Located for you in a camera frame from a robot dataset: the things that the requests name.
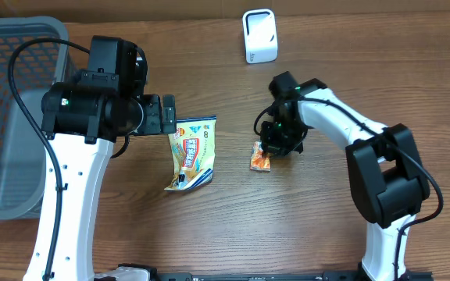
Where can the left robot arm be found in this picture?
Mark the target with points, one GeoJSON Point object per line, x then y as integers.
{"type": "Point", "coordinates": [82, 119]}

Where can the white blue wipes pack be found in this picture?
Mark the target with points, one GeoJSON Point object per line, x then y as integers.
{"type": "Point", "coordinates": [193, 150]}

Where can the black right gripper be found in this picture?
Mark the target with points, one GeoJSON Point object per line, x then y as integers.
{"type": "Point", "coordinates": [273, 147]}

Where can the white barcode scanner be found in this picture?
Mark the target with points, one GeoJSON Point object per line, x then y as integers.
{"type": "Point", "coordinates": [260, 36]}

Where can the orange Kleenex tissue pack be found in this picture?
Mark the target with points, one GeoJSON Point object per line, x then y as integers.
{"type": "Point", "coordinates": [260, 160]}

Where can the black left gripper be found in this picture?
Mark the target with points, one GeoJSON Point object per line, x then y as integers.
{"type": "Point", "coordinates": [155, 123]}

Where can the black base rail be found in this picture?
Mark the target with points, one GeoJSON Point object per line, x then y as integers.
{"type": "Point", "coordinates": [287, 277]}

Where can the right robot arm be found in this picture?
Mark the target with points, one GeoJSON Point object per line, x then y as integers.
{"type": "Point", "coordinates": [386, 177]}

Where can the grey plastic shopping basket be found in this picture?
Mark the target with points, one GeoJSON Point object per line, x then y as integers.
{"type": "Point", "coordinates": [22, 155]}

